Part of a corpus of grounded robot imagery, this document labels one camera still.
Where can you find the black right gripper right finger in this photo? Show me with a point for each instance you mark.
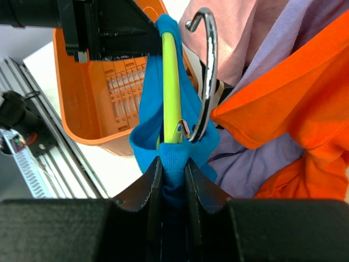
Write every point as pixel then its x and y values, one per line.
pixel 208 223

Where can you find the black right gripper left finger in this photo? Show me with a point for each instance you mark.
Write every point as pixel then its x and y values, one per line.
pixel 138 214

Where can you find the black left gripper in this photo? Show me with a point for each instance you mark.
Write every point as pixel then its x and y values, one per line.
pixel 108 30

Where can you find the blue t shirt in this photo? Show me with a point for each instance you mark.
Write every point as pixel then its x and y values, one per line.
pixel 157 135

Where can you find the green clothes hanger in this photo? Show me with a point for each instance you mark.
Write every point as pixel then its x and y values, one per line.
pixel 186 117

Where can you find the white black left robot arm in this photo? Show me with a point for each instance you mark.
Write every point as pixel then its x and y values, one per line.
pixel 32 13

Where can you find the purple t shirt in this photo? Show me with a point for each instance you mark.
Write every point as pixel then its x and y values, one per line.
pixel 242 170

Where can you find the cream clothes hanger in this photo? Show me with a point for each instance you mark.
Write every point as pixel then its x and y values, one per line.
pixel 197 68

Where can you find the pink t shirt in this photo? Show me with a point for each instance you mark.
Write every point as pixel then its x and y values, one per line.
pixel 242 27

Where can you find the orange t shirt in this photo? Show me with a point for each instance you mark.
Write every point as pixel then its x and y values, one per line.
pixel 305 96

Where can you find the orange plastic basket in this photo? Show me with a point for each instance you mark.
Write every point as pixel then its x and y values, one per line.
pixel 100 99

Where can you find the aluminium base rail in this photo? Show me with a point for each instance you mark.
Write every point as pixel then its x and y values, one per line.
pixel 38 159

